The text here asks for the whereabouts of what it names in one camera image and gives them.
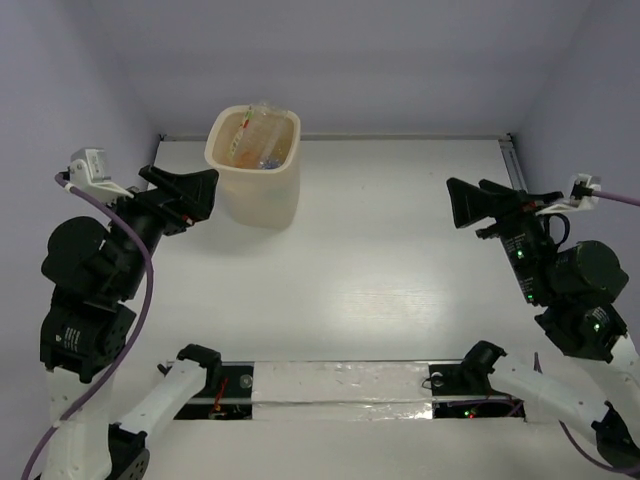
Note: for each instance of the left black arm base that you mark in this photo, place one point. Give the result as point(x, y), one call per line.
point(230, 399)

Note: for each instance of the blue label bottle blue cap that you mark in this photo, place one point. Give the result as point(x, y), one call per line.
point(270, 163)

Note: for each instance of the cream plastic waste bin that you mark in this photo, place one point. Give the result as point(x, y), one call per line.
point(255, 197)

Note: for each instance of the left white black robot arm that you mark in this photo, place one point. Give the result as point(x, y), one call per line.
point(96, 269)

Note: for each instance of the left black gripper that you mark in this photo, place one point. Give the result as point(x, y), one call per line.
point(167, 201)

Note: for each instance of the shiny tape strip front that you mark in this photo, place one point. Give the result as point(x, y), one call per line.
point(341, 391)

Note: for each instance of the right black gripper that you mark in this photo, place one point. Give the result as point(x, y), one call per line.
point(468, 202)

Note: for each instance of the large clear square bottle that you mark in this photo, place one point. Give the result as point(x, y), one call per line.
point(260, 130)

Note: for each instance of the aluminium rail right edge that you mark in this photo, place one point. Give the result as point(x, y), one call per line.
point(512, 163)

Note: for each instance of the small orange juice bottle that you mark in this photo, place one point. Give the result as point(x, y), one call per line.
point(248, 160)

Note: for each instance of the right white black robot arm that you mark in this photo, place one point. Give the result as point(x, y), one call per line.
point(576, 289)

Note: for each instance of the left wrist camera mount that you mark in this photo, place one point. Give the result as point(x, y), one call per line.
point(92, 170)

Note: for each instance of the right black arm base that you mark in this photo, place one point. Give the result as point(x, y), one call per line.
point(454, 397)

